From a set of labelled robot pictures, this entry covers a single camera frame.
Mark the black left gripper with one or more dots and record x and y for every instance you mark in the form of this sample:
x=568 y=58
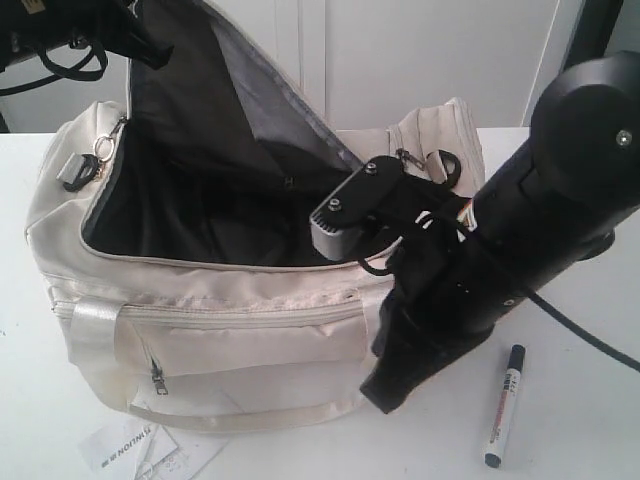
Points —
x=112 y=23

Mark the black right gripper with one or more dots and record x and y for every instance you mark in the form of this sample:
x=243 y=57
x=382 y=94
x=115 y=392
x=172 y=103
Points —
x=444 y=299

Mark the white whiteboard marker black cap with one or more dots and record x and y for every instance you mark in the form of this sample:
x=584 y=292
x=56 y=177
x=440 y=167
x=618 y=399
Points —
x=496 y=445

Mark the cream fabric duffel bag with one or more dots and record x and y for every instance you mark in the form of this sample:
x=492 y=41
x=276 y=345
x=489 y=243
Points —
x=173 y=234

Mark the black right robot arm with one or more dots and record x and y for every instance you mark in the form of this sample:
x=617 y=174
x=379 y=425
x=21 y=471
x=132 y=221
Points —
x=555 y=202

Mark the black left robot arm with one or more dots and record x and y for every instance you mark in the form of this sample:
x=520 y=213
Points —
x=31 y=27

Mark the white paper hang tag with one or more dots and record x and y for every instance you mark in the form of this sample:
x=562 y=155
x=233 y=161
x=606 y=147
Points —
x=136 y=449

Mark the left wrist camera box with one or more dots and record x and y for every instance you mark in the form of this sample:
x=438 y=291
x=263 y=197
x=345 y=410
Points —
x=13 y=13

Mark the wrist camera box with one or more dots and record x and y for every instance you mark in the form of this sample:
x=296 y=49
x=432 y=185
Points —
x=13 y=13
x=380 y=195

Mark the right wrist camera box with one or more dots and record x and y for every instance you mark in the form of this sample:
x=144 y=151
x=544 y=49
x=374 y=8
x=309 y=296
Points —
x=380 y=195

